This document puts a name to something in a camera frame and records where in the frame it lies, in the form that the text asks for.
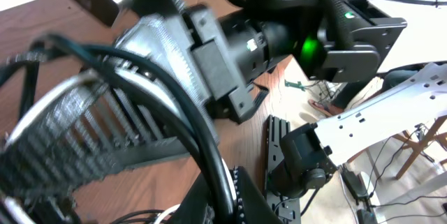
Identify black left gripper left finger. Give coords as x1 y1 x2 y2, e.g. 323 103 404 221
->
176 174 217 224

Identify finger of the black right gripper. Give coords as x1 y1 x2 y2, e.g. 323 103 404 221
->
1 70 188 196

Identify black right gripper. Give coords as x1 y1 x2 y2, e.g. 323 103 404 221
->
115 5 269 143

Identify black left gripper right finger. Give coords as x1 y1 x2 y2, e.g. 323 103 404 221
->
232 166 281 224

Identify black USB cable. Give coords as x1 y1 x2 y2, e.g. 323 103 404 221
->
0 33 235 224

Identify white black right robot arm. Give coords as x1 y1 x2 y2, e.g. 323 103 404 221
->
1 0 404 202

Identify seated person in background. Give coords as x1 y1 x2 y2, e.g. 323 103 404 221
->
307 0 427 117

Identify wooden stool legs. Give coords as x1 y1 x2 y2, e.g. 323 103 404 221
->
349 115 447 179

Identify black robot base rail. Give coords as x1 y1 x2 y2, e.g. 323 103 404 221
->
263 115 301 224

